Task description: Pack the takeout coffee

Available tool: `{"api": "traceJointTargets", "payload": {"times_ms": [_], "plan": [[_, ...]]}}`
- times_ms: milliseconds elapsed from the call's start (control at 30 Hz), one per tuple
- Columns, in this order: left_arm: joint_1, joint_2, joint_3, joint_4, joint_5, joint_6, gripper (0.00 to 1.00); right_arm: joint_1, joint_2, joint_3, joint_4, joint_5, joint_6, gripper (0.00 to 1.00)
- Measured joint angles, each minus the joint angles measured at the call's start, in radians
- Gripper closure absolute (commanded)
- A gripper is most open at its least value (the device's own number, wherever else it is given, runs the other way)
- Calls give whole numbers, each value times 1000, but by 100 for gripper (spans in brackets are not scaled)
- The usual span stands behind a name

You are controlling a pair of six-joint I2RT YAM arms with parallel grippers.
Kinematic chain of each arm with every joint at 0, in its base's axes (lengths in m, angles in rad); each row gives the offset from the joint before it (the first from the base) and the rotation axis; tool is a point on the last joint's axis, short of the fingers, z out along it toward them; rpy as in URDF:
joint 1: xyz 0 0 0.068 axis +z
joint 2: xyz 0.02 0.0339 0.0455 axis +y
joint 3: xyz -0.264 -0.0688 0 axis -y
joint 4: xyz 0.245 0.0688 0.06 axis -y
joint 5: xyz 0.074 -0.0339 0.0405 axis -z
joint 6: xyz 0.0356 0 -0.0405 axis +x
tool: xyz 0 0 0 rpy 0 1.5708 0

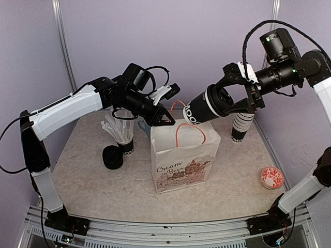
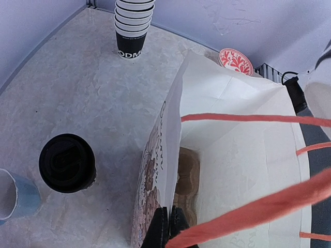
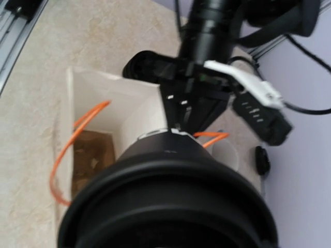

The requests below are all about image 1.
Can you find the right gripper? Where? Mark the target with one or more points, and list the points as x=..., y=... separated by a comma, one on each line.
x=243, y=105

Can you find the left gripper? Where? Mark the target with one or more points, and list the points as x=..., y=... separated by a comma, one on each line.
x=154, y=119

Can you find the black paper coffee cup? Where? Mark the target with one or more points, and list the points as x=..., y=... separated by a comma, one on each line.
x=200, y=110

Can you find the white paper bag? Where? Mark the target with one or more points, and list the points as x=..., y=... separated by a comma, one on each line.
x=182, y=154

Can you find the black plastic cup lid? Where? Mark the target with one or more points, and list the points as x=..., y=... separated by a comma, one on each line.
x=218, y=100

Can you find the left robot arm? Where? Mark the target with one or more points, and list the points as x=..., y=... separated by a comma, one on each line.
x=123, y=91

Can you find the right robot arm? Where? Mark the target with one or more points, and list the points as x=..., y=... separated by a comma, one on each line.
x=287, y=67

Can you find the light blue ceramic mug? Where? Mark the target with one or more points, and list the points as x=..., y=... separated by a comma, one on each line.
x=144, y=127

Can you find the stack of paper cups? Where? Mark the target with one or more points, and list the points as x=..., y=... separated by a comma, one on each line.
x=241, y=124

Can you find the bundle of white wrapped straws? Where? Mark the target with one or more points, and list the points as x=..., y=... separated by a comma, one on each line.
x=119, y=125

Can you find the black cup holding straws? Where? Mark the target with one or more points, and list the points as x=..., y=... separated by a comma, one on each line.
x=126, y=147

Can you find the stack of black lids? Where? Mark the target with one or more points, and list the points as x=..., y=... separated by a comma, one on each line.
x=112, y=157

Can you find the red patterned white bowl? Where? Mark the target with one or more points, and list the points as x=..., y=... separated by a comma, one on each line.
x=272, y=177

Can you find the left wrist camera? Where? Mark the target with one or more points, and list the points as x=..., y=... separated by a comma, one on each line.
x=164, y=92

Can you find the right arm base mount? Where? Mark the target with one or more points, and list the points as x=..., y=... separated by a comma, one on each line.
x=274, y=219

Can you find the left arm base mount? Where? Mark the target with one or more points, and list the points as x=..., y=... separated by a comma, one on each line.
x=62, y=221

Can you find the left aluminium post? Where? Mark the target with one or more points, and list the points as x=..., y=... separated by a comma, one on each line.
x=56, y=6

